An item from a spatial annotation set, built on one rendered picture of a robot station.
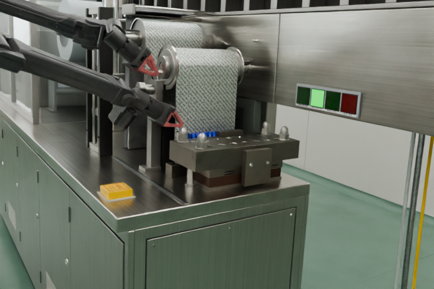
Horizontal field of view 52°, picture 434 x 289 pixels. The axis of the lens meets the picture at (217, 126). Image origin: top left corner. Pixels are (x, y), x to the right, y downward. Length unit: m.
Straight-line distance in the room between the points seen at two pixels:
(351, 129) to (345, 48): 3.06
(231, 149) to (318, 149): 3.36
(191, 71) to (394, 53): 0.61
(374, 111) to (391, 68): 0.12
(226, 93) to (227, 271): 0.58
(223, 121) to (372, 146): 2.81
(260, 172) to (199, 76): 0.37
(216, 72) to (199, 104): 0.12
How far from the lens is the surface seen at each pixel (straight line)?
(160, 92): 1.48
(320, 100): 1.37
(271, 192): 1.39
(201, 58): 1.47
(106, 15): 1.68
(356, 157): 4.35
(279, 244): 1.49
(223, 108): 1.53
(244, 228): 1.37
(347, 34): 1.32
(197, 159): 1.27
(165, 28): 1.67
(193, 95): 1.45
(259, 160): 1.38
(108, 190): 1.26
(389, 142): 4.12
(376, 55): 1.25
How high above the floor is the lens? 1.33
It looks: 11 degrees down
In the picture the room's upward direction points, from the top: 3 degrees clockwise
